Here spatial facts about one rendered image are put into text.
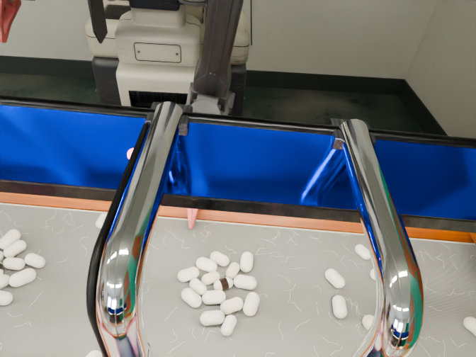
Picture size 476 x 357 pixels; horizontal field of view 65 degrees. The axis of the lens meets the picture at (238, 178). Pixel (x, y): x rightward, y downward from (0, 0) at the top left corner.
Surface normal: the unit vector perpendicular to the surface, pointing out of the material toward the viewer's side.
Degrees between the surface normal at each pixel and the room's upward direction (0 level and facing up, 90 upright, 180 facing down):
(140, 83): 98
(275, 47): 90
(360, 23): 90
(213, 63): 109
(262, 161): 58
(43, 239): 0
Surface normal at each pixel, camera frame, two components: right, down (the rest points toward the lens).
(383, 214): -0.15, -0.73
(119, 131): 0.01, 0.18
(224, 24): -0.13, 0.87
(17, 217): 0.08, -0.74
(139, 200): 0.30, -0.70
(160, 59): 0.03, 0.77
